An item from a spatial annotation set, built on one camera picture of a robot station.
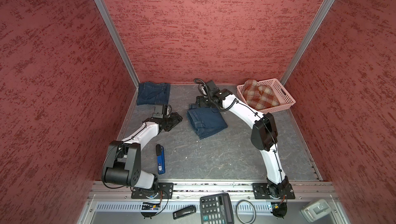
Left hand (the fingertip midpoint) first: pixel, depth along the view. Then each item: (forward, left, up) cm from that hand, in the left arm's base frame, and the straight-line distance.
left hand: (179, 122), depth 91 cm
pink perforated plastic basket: (+23, -74, -4) cm, 78 cm away
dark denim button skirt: (+26, +24, -3) cm, 35 cm away
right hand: (+9, -13, +6) cm, 17 cm away
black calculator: (-42, -21, -5) cm, 47 cm away
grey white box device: (-42, -65, -3) cm, 77 cm away
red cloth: (+23, -55, -2) cm, 59 cm away
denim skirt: (+2, -16, -2) cm, 17 cm away
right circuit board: (-42, -51, -7) cm, 66 cm away
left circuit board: (-41, +12, -10) cm, 44 cm away
